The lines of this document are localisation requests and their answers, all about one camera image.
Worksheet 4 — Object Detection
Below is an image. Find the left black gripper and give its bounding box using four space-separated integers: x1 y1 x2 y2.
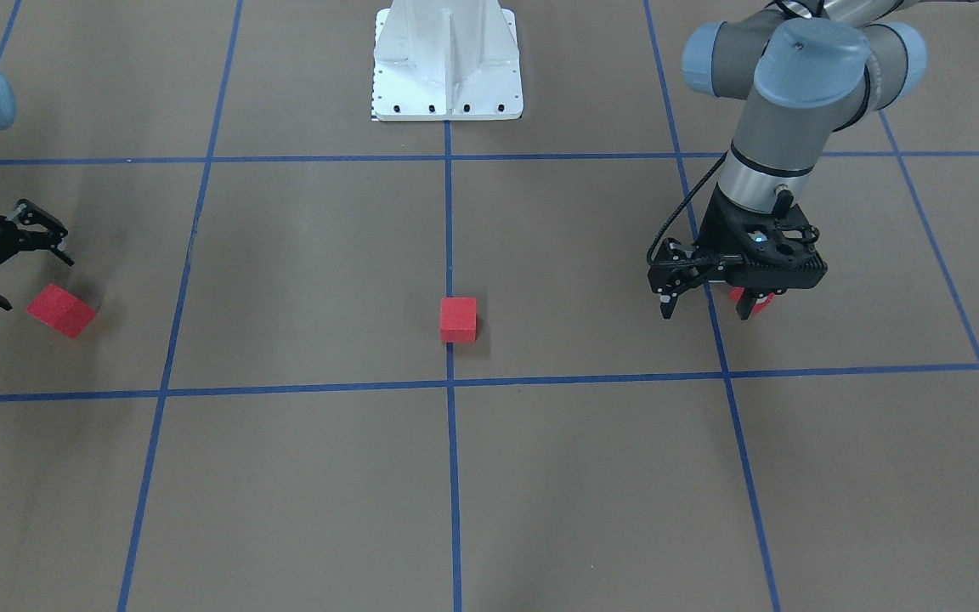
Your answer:
648 183 818 321

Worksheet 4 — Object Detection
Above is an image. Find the red block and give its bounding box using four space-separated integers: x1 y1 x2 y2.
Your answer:
728 287 775 315
25 283 97 338
439 296 478 343

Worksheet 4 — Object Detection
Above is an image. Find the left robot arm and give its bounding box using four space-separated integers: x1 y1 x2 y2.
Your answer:
646 1 928 319

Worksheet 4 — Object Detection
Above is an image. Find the brown paper table mat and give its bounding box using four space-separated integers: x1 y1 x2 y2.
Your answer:
0 1 979 611

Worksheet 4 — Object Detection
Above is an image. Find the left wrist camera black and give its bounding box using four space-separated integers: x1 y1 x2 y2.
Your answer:
724 224 829 293

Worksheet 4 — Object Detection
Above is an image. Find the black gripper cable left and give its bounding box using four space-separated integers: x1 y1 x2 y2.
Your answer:
646 153 728 264

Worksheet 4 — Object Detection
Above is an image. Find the white pedestal column base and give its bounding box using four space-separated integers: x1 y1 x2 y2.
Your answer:
371 1 524 122

